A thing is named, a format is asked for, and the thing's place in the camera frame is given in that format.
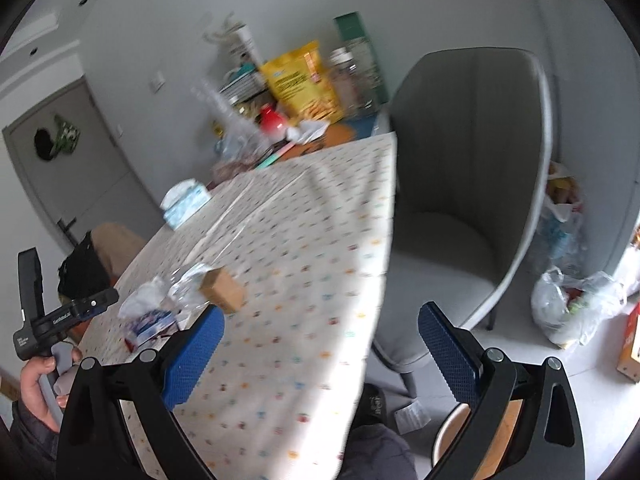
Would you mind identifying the black shoe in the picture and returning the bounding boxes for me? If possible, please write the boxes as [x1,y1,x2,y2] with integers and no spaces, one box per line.
[354,382,387,426]

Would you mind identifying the grey upholstered chair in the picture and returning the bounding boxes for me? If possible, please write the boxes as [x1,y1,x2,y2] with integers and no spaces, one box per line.
[372,47,553,396]

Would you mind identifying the clear glass jar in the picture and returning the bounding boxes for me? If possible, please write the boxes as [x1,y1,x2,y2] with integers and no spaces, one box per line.
[330,47,378,118]

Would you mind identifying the person's left hand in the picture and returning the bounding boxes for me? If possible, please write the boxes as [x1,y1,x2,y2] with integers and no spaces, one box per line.
[20,356,60,434]

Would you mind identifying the dotted white tablecloth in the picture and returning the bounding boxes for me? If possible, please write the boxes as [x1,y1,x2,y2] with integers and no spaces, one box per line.
[74,131,400,480]

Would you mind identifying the small brown cardboard box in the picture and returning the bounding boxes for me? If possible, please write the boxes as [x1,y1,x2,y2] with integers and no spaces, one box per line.
[198,268,245,314]

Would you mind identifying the grey door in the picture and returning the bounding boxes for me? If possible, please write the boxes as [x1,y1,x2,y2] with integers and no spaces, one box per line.
[2,79,164,252]

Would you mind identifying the green tall box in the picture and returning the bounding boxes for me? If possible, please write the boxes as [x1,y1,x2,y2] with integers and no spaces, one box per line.
[334,12,388,104]

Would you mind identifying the clear plastic bag on table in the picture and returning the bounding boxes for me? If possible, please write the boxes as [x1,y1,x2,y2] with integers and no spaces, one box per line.
[192,80,271,184]

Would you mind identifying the red white milk carton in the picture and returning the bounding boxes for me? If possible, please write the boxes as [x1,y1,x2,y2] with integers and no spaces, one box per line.
[124,309,191,353]

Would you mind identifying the yellow snack bag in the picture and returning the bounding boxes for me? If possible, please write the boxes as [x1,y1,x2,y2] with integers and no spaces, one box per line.
[259,40,344,124]

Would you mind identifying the round tan trash bin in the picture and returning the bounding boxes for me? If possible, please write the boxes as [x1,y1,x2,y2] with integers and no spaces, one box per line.
[430,398,526,480]

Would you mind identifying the clear plastic bag with trash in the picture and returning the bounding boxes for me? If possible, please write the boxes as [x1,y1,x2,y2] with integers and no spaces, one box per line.
[530,266,627,349]

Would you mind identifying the orange cardboard carry box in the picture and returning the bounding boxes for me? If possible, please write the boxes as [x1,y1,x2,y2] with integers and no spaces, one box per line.
[616,304,640,384]

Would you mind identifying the white plastic bag by wall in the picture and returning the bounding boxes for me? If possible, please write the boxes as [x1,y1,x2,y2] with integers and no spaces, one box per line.
[529,162,586,276]

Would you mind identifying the red apple-shaped jar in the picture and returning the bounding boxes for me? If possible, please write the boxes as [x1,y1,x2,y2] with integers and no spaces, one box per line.
[259,104,288,143]

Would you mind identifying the blue tissue box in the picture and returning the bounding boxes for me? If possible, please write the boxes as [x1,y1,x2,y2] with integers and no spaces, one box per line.
[160,179,212,231]

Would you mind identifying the clear crumpled plastic wrap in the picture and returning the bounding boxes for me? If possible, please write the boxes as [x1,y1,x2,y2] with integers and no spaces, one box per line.
[166,262,214,314]

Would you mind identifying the white tissue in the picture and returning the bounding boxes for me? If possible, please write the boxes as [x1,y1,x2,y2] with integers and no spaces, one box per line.
[118,276,168,320]

